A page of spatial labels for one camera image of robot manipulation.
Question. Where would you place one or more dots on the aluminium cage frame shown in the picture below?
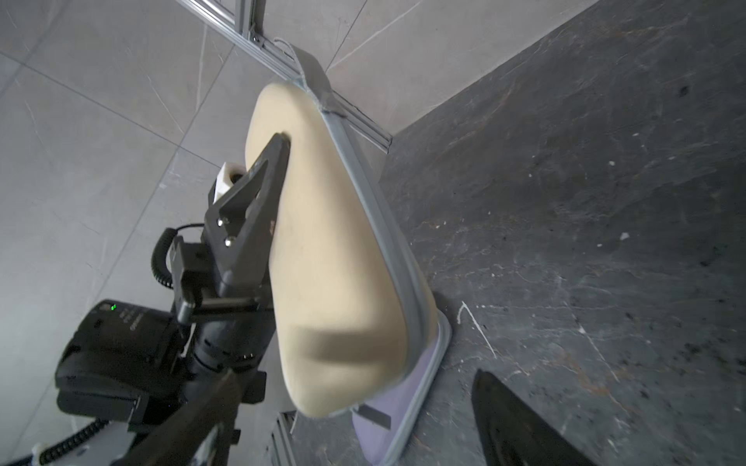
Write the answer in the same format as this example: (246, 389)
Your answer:
(242, 26)

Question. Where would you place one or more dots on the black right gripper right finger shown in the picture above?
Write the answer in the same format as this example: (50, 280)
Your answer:
(512, 433)

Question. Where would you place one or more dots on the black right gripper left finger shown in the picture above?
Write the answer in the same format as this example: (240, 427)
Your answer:
(177, 440)

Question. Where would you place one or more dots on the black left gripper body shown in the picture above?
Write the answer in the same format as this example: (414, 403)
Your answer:
(227, 297)

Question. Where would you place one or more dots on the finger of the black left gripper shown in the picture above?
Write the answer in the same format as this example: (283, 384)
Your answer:
(239, 227)

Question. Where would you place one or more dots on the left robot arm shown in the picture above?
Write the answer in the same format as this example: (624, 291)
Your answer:
(176, 379)

